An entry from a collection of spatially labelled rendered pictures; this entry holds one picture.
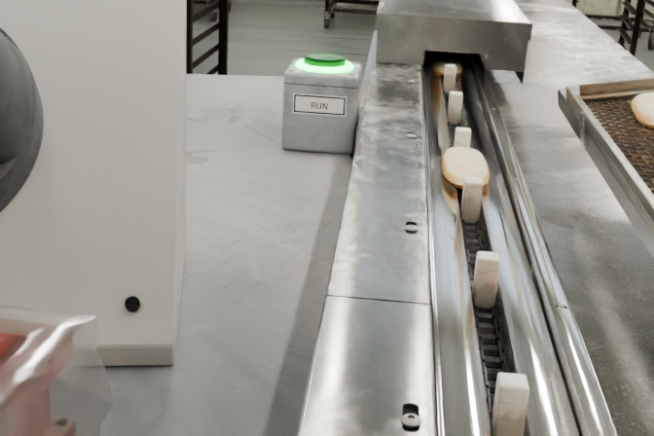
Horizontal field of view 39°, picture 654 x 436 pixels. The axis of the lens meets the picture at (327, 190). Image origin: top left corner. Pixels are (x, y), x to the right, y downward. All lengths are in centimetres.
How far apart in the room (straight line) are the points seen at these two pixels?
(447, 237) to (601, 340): 12
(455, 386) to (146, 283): 18
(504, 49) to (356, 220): 55
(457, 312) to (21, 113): 26
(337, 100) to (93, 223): 39
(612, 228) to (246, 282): 31
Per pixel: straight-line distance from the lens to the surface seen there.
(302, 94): 87
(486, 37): 111
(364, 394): 41
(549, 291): 53
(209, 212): 73
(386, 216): 61
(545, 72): 138
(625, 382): 54
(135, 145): 55
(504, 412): 42
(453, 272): 57
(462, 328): 50
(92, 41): 58
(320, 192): 78
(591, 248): 72
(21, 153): 53
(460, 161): 76
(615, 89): 89
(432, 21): 110
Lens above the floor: 108
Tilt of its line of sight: 19 degrees down
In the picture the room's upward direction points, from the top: 3 degrees clockwise
